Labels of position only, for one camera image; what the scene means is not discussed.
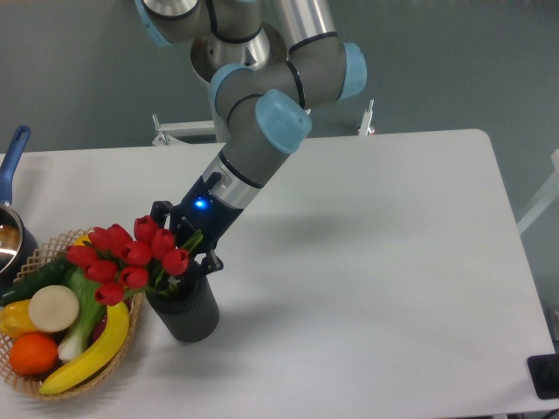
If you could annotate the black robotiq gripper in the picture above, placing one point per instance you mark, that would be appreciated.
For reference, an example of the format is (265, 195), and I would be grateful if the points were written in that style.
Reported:
(198, 210)

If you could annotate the red tulip bouquet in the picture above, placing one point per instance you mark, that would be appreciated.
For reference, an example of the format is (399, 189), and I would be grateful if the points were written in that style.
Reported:
(148, 261)

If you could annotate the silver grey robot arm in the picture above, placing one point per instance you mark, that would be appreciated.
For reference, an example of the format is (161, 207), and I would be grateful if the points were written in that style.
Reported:
(261, 104)

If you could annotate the dark grey ribbed vase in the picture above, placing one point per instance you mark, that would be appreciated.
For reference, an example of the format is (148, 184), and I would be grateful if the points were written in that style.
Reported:
(191, 315)

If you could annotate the green bok choy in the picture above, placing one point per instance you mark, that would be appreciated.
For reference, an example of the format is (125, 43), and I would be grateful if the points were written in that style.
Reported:
(91, 312)

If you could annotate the dark red fruit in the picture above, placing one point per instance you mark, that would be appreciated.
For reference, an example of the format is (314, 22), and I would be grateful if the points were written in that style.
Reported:
(98, 330)

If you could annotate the green cucumber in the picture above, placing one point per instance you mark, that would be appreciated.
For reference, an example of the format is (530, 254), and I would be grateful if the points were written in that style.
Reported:
(52, 273)

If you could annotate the yellow banana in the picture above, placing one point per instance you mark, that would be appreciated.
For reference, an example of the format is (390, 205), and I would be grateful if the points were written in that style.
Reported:
(95, 357)

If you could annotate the beige round disc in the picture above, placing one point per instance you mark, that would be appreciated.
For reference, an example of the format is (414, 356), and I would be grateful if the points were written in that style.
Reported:
(53, 308)

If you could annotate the yellow bell pepper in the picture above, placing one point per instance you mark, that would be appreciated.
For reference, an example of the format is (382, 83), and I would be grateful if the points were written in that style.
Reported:
(16, 321)

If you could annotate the orange fruit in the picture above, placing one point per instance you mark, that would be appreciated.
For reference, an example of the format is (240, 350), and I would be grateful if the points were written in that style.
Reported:
(33, 353)

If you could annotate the black device at table edge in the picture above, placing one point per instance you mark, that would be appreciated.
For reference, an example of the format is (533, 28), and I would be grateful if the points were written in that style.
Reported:
(543, 371)

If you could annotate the blue handled saucepan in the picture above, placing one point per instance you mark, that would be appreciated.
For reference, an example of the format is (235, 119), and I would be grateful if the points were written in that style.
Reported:
(17, 243)

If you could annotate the white frame at right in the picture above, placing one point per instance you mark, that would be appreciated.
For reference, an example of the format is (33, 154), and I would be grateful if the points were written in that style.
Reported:
(541, 199)

